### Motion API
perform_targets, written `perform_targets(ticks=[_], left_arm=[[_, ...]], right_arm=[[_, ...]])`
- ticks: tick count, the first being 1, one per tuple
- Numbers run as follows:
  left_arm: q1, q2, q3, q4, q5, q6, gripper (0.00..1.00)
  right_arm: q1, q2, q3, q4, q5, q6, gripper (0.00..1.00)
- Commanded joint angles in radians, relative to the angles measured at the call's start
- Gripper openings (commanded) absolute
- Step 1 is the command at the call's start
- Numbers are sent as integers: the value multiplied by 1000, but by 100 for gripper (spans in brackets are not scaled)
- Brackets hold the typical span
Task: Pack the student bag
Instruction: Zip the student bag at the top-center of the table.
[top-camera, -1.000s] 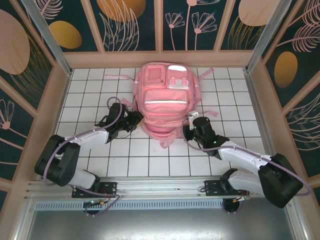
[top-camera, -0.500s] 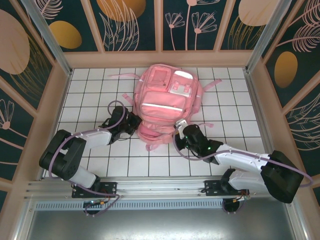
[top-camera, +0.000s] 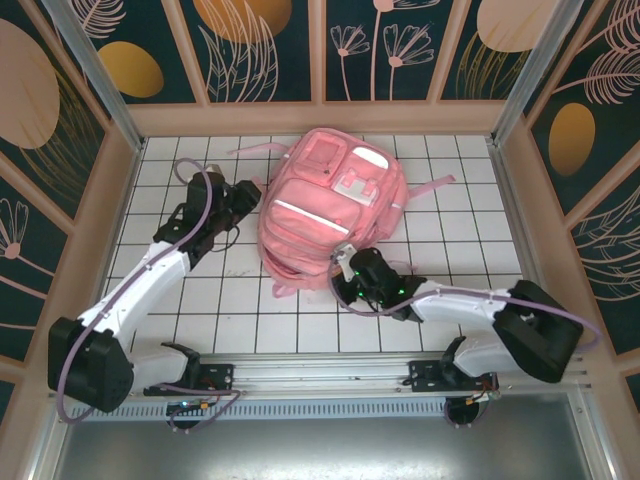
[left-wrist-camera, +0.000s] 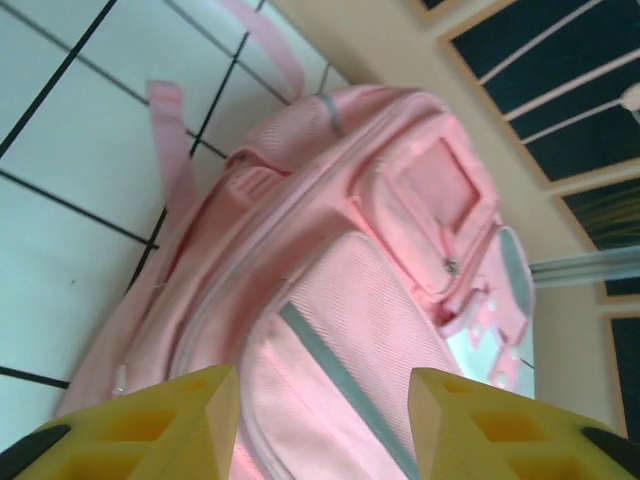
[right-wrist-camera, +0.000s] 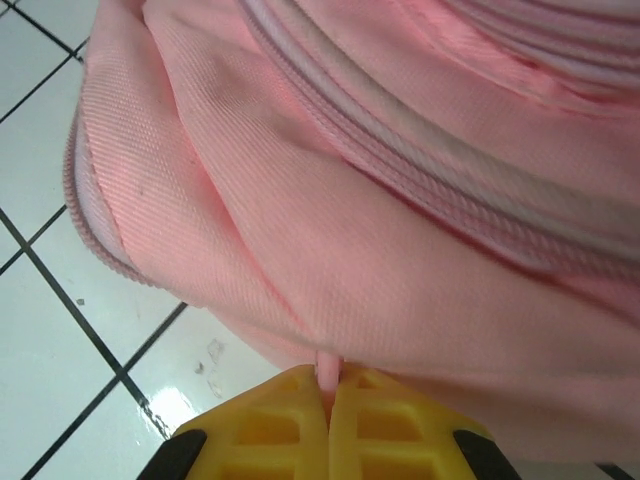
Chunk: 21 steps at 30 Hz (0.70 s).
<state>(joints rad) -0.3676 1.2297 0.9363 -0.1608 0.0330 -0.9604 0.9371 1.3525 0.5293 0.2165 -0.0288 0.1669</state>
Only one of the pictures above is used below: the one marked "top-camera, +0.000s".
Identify wall panel with gold disc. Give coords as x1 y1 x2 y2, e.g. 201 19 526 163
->
182 0 315 105

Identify wall panel gold oval fronds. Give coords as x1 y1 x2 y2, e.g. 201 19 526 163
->
522 0 640 219

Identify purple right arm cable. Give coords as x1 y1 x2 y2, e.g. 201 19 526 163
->
327 252 601 351

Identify wall panel with pink flowers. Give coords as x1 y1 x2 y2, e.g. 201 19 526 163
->
323 0 455 103

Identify grey metal sheet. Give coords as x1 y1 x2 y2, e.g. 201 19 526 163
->
49 419 617 480

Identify aluminium frame post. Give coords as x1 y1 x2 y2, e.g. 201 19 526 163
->
488 0 582 147
42 0 147 155

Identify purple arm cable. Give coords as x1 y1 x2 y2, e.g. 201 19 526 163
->
327 252 601 351
55 157 245 434

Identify wall panel large beige disc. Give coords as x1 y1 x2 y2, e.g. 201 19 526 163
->
0 0 111 221

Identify wall panel with beige disc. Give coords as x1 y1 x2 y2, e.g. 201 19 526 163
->
438 0 547 101

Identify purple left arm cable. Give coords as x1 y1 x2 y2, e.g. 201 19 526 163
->
55 157 245 434

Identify wall panel with white flower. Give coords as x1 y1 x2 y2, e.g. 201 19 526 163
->
0 149 77 369

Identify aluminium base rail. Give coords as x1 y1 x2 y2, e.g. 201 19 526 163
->
49 352 591 407

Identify wall panel with gold oval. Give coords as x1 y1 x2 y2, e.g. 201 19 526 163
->
92 0 200 105

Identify aluminium table edge rail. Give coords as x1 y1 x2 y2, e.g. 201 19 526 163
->
487 138 587 362

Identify pink backpack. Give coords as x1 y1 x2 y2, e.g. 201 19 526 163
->
227 127 457 300

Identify wall panel with pink fronds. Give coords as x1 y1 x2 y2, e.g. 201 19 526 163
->
564 164 640 359

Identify slotted grey cable duct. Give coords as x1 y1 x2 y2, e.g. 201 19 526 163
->
67 402 451 425

